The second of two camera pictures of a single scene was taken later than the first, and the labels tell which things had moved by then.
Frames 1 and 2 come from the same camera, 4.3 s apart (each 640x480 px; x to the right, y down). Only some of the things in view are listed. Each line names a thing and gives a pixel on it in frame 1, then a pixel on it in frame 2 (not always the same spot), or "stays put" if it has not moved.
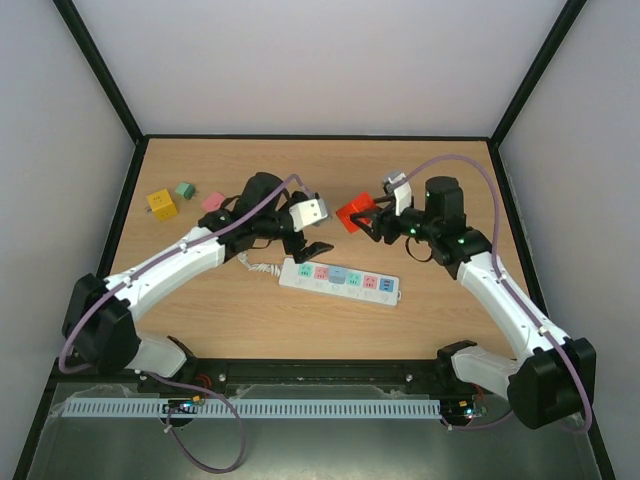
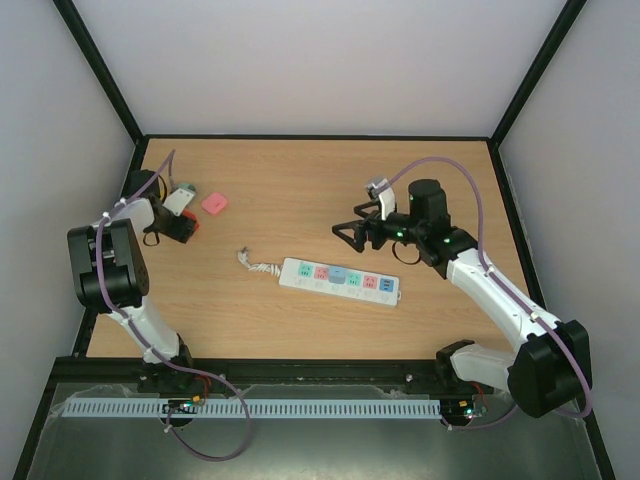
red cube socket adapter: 362,203 to 191,215
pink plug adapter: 212,202 stays put
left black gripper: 294,248 to 183,231
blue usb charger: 337,275 stays put
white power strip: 340,281 stays put
